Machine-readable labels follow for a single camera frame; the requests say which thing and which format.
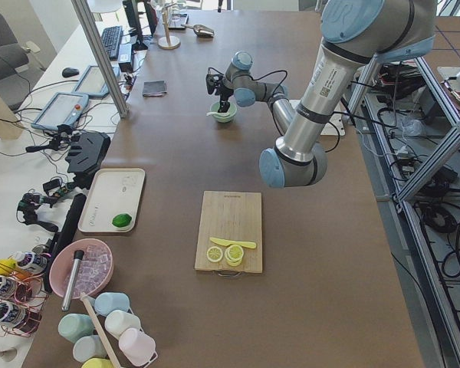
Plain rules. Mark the white cup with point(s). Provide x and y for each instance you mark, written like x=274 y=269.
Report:
x=118 y=321

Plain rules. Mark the black keyboard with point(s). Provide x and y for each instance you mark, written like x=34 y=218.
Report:
x=111 y=38

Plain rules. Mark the green lime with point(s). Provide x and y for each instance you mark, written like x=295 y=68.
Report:
x=121 y=220

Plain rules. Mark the pink ice bowl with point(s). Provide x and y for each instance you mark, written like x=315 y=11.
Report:
x=96 y=268

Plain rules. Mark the copper wire bottle rack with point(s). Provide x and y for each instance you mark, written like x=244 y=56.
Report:
x=22 y=294

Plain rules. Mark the aluminium frame post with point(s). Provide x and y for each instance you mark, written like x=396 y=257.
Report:
x=89 y=26

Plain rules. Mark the metal scoop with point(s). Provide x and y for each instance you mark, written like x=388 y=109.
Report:
x=201 y=31

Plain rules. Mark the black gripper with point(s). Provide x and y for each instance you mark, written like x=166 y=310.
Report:
x=225 y=93

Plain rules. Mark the steel black-tipped muddler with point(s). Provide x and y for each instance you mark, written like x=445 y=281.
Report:
x=69 y=291

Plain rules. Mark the grey-blue cup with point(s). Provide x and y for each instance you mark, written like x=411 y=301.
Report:
x=88 y=347

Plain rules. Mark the cream rabbit tray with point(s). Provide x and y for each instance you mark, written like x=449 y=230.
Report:
x=113 y=191

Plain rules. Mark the blue cup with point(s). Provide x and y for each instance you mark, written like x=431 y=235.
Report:
x=107 y=302

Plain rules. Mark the white ceramic spoon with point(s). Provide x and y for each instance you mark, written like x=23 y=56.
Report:
x=215 y=113

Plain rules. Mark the green bowl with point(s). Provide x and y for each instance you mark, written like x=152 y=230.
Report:
x=222 y=117

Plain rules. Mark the lemon slice single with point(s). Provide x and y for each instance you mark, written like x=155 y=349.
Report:
x=214 y=254

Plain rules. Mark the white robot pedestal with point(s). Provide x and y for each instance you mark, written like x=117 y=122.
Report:
x=335 y=126

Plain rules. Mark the teach pendant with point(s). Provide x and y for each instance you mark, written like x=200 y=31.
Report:
x=62 y=109
x=92 y=83

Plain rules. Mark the yellow cup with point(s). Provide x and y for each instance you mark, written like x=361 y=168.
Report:
x=97 y=363

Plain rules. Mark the stacked lemon slices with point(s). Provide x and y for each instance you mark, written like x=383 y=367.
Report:
x=234 y=255

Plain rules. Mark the green cup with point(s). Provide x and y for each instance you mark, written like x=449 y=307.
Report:
x=72 y=327

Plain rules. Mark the black long bar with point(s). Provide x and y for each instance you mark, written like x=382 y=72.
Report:
x=65 y=236

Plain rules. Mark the black angular device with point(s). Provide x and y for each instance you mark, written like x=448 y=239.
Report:
x=87 y=152

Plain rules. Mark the black computer mouse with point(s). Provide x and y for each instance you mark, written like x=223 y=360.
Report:
x=69 y=72

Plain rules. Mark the yellow plastic knife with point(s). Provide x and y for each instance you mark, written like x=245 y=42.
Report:
x=227 y=242

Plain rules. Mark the near teach pendant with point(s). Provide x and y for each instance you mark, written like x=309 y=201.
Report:
x=62 y=109

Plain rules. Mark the wooden mug tree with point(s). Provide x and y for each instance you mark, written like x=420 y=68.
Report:
x=167 y=42

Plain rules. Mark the far teach pendant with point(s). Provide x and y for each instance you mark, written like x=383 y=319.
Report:
x=92 y=83

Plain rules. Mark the pink cup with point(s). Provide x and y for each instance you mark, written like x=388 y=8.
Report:
x=137 y=346

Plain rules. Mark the bamboo cutting board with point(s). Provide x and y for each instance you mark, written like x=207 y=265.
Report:
x=234 y=216

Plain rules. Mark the grey folded cloth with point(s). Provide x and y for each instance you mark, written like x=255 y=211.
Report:
x=155 y=88

